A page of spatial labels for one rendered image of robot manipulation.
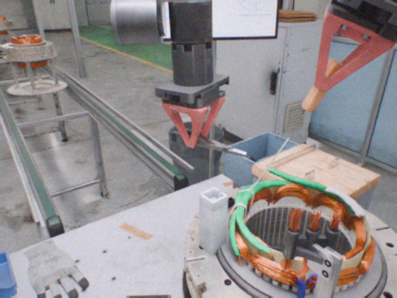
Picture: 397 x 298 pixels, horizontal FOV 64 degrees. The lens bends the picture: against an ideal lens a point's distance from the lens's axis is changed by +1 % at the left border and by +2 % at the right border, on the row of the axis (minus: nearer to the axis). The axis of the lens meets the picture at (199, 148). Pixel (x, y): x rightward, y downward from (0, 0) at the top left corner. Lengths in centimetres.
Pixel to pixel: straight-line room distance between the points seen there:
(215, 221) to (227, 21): 111
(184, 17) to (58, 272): 70
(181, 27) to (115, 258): 67
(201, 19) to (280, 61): 226
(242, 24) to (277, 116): 147
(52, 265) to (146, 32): 67
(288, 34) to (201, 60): 224
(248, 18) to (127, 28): 106
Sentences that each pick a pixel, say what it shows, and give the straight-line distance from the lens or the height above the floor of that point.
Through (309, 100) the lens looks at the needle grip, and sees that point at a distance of 39.
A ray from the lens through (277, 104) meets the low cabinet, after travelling 277.
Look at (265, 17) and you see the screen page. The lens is 147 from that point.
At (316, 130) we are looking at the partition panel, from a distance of 331.
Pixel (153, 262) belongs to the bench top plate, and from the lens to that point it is 90.
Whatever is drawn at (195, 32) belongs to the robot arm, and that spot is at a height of 138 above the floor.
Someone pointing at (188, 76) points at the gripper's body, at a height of 132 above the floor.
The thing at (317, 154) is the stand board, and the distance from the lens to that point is 83.
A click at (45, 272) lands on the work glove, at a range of 92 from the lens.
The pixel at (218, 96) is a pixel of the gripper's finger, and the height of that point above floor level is 129.
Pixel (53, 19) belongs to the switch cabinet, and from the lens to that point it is 1387.
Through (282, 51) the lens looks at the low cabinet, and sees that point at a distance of 266.
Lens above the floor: 143
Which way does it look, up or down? 26 degrees down
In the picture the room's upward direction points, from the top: straight up
